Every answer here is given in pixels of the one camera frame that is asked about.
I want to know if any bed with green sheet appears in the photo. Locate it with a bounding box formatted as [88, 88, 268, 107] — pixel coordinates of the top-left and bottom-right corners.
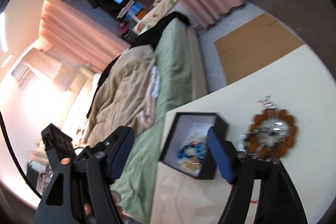
[87, 18, 210, 224]

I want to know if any brown bead bracelet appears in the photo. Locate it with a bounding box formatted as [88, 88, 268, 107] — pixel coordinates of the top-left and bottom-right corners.
[248, 109, 298, 161]

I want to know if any person's left hand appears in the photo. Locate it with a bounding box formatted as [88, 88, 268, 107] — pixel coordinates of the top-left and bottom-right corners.
[83, 191, 130, 224]

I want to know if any blue box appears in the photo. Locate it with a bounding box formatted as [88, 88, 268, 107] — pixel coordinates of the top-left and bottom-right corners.
[126, 2, 145, 17]

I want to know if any stuffed toy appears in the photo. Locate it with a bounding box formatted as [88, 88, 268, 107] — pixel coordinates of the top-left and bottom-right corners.
[118, 21, 130, 36]

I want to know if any amber bead jewelry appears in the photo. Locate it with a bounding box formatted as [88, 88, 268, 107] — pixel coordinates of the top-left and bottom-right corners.
[183, 158, 204, 172]

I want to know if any ceiling light strip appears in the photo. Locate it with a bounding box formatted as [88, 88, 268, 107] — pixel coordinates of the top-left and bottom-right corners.
[0, 12, 8, 52]

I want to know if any flat cardboard sheet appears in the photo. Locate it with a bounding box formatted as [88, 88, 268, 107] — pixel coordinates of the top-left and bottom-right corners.
[214, 13, 314, 85]

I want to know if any silver wire bangle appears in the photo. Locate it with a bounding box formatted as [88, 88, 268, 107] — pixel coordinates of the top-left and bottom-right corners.
[238, 128, 257, 155]

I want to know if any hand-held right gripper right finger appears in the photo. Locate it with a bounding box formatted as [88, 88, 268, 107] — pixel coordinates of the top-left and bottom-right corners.
[207, 127, 308, 224]

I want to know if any black jewelry box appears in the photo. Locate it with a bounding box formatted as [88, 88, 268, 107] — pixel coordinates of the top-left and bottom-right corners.
[159, 112, 228, 180]

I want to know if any cream printed bench cushion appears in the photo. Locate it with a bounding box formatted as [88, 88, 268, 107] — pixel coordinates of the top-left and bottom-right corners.
[135, 0, 179, 35]

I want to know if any blue bead bracelet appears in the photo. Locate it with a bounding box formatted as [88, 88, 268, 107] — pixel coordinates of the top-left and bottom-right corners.
[177, 142, 208, 161]

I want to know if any beige blanket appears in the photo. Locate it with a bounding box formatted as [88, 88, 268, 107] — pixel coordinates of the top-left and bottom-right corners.
[85, 46, 158, 146]

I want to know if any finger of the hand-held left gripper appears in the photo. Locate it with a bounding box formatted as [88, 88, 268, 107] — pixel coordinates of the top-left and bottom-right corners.
[41, 123, 74, 169]

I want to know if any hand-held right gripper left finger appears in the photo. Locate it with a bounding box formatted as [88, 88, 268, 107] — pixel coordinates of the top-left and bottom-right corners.
[33, 126, 135, 224]

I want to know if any silver rhinestone chain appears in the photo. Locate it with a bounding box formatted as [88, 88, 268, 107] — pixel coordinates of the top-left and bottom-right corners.
[255, 94, 287, 159]

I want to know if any dark multicolour bead bracelet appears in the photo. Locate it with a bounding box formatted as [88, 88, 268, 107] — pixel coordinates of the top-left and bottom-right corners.
[244, 127, 285, 142]

